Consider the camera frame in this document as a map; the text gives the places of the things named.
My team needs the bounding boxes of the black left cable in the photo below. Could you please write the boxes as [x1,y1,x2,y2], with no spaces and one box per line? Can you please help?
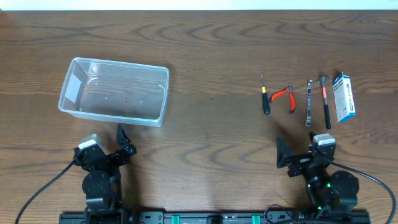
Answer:
[14,159,77,224]

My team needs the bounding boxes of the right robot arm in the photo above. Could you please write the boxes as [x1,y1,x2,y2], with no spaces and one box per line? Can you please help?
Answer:
[276,134,359,213]

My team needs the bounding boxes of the small black orange hammer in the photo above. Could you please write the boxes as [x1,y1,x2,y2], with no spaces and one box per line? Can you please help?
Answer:
[318,75,331,129]

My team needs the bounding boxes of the black yellow screwdriver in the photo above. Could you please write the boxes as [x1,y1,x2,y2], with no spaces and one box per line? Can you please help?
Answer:
[261,75,271,114]

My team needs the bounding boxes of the clear plastic container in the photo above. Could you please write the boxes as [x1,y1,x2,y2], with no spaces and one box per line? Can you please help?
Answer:
[58,57,170,127]

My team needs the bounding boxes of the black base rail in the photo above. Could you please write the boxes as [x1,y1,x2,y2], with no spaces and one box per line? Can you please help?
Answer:
[58,210,371,224]

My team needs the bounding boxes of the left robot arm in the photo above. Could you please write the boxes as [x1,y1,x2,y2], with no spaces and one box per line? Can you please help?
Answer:
[73,124,137,211]

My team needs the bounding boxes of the white blue cardboard box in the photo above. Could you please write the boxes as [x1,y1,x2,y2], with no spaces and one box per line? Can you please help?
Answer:
[333,72,356,123]

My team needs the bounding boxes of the orange handled pliers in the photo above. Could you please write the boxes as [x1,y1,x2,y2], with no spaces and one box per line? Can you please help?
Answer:
[268,83,295,114]

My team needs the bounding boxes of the silver ring wrench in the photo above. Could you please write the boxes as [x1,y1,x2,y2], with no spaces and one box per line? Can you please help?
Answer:
[305,80,313,127]

